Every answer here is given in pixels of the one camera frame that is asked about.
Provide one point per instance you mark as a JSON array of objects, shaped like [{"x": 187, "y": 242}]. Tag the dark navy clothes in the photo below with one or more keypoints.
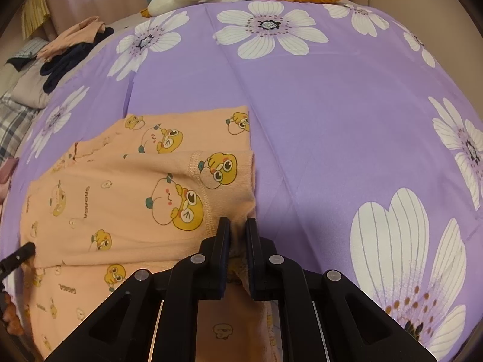
[{"x": 64, "y": 66}]

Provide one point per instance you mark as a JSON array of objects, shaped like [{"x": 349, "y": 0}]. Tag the folded orange clothes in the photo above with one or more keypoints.
[{"x": 75, "y": 37}]

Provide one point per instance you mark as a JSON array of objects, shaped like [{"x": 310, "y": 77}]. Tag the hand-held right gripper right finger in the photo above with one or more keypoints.
[{"x": 251, "y": 260}]

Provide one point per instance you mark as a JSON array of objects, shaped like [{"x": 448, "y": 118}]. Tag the striped pillow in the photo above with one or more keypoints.
[{"x": 28, "y": 52}]

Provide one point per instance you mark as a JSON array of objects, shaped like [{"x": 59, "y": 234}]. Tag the orange cartoon print shirt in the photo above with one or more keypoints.
[{"x": 113, "y": 196}]

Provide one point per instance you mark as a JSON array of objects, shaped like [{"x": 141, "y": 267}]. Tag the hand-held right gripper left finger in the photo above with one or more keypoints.
[{"x": 225, "y": 260}]

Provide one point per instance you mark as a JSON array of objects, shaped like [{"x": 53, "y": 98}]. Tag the grey pillow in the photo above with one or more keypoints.
[{"x": 32, "y": 86}]

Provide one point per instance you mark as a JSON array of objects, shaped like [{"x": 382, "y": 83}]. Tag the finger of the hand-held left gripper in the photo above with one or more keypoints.
[{"x": 17, "y": 258}]

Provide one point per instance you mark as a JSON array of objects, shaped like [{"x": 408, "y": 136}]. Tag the yellow pleated cloth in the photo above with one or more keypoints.
[{"x": 34, "y": 13}]

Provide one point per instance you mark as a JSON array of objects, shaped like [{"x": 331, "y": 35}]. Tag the purple floral blanket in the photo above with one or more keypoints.
[{"x": 339, "y": 120}]

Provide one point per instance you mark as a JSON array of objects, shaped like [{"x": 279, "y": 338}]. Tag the plaid quilt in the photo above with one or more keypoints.
[{"x": 13, "y": 124}]

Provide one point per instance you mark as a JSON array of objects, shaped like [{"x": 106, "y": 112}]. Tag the crumpled pink garment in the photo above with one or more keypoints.
[{"x": 6, "y": 175}]

